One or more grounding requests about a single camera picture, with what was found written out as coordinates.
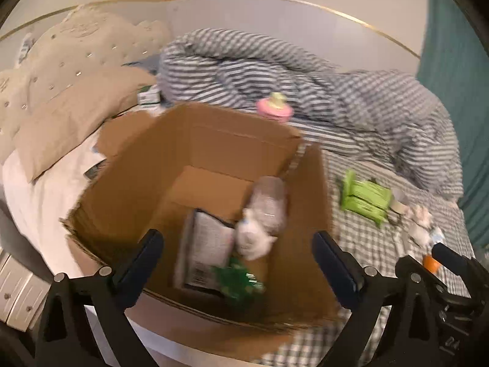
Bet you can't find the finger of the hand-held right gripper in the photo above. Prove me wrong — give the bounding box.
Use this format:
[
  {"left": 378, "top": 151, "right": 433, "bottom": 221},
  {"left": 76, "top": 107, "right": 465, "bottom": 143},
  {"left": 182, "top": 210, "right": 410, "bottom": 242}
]
[{"left": 432, "top": 243, "right": 478, "bottom": 276}]

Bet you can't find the brown cardboard box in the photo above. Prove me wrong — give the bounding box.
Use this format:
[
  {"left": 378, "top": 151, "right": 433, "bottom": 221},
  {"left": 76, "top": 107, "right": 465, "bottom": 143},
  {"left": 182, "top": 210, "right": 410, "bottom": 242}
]
[{"left": 59, "top": 101, "right": 342, "bottom": 364}]

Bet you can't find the grey checked bed sheet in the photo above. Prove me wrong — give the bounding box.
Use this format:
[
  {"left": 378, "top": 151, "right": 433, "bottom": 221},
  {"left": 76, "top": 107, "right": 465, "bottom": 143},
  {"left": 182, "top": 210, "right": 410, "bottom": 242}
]
[{"left": 260, "top": 118, "right": 478, "bottom": 367}]

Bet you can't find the beige tufted headboard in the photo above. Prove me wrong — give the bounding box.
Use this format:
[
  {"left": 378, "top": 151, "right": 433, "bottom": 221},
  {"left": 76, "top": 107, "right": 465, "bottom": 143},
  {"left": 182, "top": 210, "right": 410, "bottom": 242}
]
[{"left": 0, "top": 6, "right": 172, "bottom": 161}]

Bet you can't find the clear plastic bottle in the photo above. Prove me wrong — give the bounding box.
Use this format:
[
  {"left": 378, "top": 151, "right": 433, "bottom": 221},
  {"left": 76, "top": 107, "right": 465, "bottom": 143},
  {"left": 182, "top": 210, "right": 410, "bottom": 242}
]
[{"left": 248, "top": 176, "right": 289, "bottom": 234}]

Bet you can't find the dark green packet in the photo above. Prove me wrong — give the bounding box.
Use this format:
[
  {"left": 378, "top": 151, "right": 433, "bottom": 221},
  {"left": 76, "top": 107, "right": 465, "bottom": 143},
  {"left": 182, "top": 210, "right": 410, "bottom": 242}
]
[{"left": 212, "top": 256, "right": 266, "bottom": 306}]

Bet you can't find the white drawer cabinet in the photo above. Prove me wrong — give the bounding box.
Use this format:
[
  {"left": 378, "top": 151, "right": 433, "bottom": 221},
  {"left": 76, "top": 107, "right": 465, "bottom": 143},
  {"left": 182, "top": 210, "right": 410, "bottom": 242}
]
[{"left": 0, "top": 247, "right": 52, "bottom": 333}]

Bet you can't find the black printed packet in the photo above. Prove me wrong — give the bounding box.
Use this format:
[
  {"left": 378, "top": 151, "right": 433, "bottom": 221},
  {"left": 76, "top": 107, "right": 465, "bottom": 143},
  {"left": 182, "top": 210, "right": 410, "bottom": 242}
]
[{"left": 174, "top": 208, "right": 237, "bottom": 295}]

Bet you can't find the small green white box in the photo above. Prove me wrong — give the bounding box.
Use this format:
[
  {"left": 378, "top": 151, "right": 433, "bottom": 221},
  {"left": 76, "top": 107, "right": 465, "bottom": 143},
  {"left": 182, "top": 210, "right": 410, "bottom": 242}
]
[{"left": 137, "top": 84, "right": 163, "bottom": 106}]

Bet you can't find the green wet wipes pack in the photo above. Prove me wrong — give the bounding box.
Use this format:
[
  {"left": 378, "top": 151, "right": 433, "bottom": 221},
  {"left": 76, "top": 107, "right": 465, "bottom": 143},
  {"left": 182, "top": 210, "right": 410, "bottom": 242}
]
[
  {"left": 343, "top": 169, "right": 393, "bottom": 204},
  {"left": 340, "top": 196, "right": 391, "bottom": 229}
]

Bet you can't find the crumpled white tissue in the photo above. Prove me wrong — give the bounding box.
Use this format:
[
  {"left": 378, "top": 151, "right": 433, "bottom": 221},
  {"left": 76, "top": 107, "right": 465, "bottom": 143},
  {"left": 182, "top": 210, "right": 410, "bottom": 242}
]
[{"left": 407, "top": 204, "right": 435, "bottom": 248}]

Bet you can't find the crumpled white plastic bag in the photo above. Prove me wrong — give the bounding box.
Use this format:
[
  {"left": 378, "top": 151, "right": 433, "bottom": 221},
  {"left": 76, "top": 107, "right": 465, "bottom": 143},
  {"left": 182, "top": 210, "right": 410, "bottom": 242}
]
[{"left": 234, "top": 208, "right": 279, "bottom": 261}]

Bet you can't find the pink toy with yellow top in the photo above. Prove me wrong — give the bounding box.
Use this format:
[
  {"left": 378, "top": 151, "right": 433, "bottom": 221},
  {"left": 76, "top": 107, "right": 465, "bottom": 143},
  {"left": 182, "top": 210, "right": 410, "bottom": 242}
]
[{"left": 256, "top": 92, "right": 295, "bottom": 123}]

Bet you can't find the beige pillow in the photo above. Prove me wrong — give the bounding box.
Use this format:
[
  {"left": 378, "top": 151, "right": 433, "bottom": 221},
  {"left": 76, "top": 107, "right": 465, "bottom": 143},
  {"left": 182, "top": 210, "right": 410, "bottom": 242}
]
[{"left": 13, "top": 67, "right": 157, "bottom": 182}]

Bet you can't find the grey striped duvet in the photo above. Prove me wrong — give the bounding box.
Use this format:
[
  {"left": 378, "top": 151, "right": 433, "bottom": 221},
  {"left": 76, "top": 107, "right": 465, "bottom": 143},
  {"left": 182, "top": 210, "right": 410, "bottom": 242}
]
[{"left": 156, "top": 28, "right": 465, "bottom": 199}]

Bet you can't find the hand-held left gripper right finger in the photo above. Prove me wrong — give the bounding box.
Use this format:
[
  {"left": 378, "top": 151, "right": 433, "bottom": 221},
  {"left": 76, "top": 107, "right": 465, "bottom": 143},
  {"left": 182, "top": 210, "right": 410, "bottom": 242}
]
[{"left": 311, "top": 232, "right": 449, "bottom": 367}]

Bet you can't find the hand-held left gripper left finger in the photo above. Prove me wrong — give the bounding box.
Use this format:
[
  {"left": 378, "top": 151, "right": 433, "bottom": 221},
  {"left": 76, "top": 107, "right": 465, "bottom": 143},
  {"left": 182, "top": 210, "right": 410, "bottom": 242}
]
[{"left": 36, "top": 229, "right": 165, "bottom": 367}]

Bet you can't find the teal curtain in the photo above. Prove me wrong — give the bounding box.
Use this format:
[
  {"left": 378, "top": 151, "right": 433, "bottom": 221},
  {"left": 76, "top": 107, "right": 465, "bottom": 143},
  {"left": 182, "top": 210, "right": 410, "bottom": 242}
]
[{"left": 414, "top": 0, "right": 489, "bottom": 253}]

